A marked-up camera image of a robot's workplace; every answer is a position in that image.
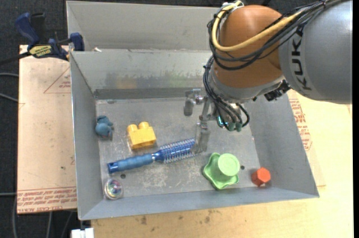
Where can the blue hairbrush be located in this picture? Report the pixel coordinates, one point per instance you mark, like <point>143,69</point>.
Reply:
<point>134,161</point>

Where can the orange-red faceted block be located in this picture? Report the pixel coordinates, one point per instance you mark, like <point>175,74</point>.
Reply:
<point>261,176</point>

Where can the green flower-shaped cup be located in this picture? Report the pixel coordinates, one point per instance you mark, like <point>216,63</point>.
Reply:
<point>224,169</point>

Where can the blue toy animal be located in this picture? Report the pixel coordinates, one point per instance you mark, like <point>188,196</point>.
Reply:
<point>103,127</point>

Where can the grey metal bin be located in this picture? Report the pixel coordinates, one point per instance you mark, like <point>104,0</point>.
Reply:
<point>168,119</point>

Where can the clear iridescent glass ball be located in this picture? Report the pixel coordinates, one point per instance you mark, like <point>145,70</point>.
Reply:
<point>113,189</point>

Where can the yellow toy building brick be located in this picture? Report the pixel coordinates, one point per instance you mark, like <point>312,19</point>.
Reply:
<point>140,136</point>

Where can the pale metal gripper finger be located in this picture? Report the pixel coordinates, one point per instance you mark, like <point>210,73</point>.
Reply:
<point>189,107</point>
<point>202,138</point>

